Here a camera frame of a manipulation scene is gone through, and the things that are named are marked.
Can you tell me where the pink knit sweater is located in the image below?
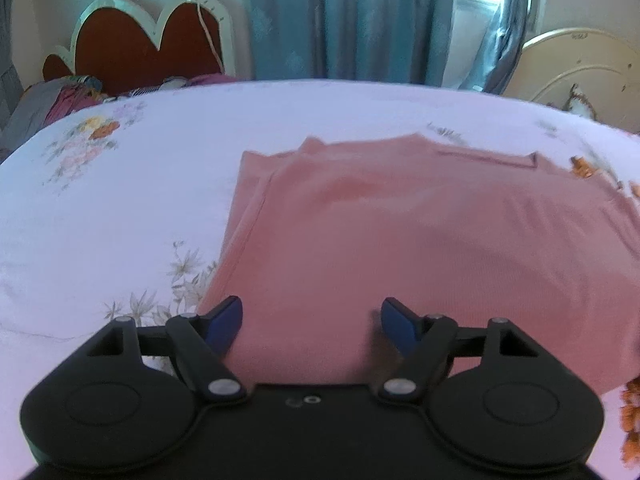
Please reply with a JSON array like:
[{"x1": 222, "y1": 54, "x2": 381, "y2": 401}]
[{"x1": 198, "y1": 136, "x2": 639, "y2": 393}]

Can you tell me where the pile of clothes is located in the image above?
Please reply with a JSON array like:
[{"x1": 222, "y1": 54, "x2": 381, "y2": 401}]
[{"x1": 1, "y1": 73, "x2": 238, "y2": 162}]

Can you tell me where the floral pink bed sheet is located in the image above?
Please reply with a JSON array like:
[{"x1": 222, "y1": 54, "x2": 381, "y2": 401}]
[{"x1": 1, "y1": 81, "x2": 639, "y2": 479}]

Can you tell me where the white orange patterned pillow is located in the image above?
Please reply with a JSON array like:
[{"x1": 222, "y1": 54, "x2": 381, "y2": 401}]
[{"x1": 563, "y1": 84, "x2": 597, "y2": 120}]

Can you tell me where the red heart-shaped headboard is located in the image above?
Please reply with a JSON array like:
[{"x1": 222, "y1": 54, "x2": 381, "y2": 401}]
[{"x1": 42, "y1": 0, "x2": 238, "y2": 96}]

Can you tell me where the blue left curtain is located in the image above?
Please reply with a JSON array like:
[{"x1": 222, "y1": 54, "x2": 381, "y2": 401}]
[{"x1": 248, "y1": 0, "x2": 454, "y2": 87}]

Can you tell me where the cream round headboard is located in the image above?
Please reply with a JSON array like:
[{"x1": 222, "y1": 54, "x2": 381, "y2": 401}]
[{"x1": 502, "y1": 27, "x2": 639, "y2": 134}]

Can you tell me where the blue tied right curtain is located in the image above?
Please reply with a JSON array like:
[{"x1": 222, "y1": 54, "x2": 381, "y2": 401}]
[{"x1": 460, "y1": 0, "x2": 529, "y2": 94}]

